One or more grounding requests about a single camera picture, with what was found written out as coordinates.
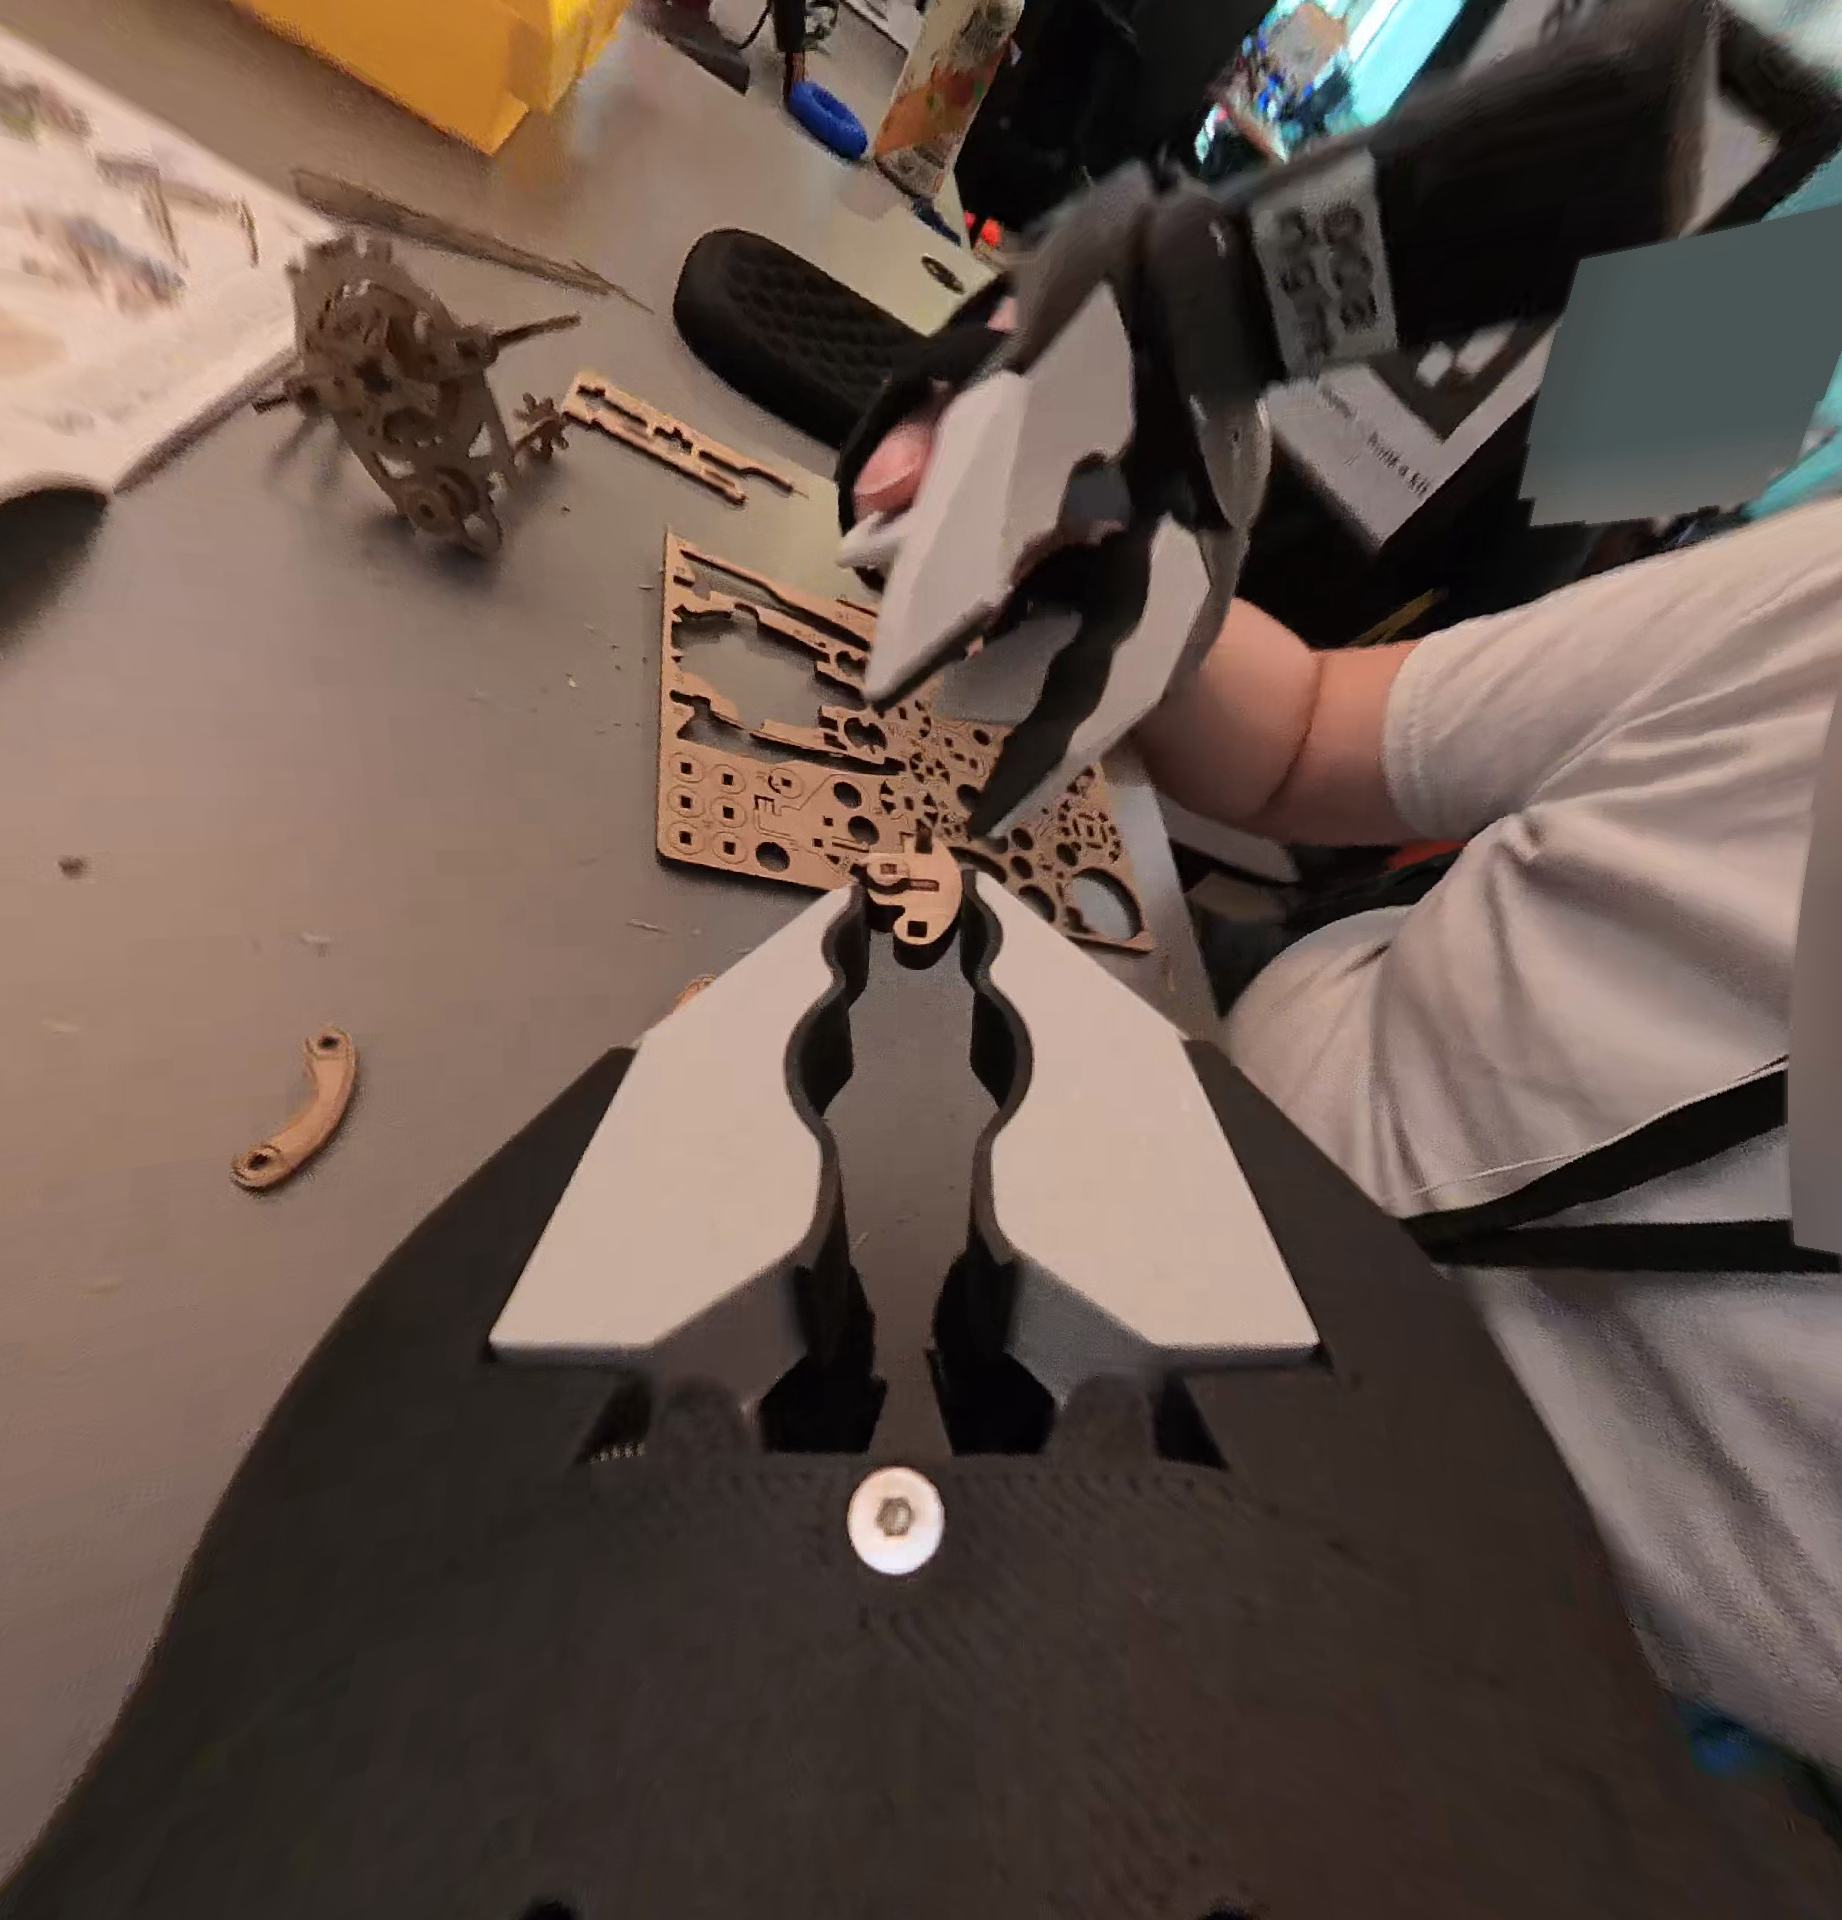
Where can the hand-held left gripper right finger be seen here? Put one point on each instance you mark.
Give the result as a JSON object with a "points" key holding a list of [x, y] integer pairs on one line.
{"points": [[1131, 1186]]}

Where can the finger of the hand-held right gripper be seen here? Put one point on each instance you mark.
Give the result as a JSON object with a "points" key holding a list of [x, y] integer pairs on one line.
{"points": [[1155, 647], [967, 525]]}

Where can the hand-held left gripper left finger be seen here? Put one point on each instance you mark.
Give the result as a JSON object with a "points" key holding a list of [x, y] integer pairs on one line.
{"points": [[680, 1186]]}

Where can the laser-cut plywood sheet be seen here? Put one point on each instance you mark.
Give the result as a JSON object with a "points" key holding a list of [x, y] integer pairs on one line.
{"points": [[802, 759]]}

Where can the small round wooden part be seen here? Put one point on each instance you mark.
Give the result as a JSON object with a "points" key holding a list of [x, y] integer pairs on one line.
{"points": [[931, 910]]}

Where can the person's right forearm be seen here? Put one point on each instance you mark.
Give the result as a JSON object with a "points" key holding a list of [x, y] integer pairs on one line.
{"points": [[1281, 737]]}

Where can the partly built wooden model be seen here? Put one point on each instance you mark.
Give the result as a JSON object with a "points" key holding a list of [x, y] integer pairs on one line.
{"points": [[387, 376]]}

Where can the person's right hand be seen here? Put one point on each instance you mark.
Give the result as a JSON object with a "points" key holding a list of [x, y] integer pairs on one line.
{"points": [[895, 467]]}

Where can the computer screen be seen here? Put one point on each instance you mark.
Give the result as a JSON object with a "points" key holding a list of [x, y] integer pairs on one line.
{"points": [[1310, 59]]}

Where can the black textured rounded object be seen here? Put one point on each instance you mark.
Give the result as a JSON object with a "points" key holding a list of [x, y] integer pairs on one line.
{"points": [[786, 331]]}

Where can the curved wooden part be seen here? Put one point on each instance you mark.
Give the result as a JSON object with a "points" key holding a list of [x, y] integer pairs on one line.
{"points": [[312, 1100]]}

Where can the colourful printed carton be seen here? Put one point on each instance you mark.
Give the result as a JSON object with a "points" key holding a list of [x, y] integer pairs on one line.
{"points": [[936, 104]]}

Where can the person in white shirt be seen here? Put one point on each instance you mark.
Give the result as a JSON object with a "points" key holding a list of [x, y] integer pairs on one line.
{"points": [[1612, 928]]}

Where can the dark flat strip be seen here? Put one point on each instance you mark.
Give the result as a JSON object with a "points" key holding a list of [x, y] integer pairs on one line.
{"points": [[441, 224]]}

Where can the yellow plastic bin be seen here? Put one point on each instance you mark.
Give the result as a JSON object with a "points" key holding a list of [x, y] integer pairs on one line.
{"points": [[411, 59]]}

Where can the printed instruction sheet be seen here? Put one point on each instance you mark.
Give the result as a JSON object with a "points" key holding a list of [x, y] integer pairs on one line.
{"points": [[110, 376]]}

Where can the wooden strip frame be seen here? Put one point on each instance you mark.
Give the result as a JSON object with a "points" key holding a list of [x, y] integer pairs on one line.
{"points": [[711, 458]]}

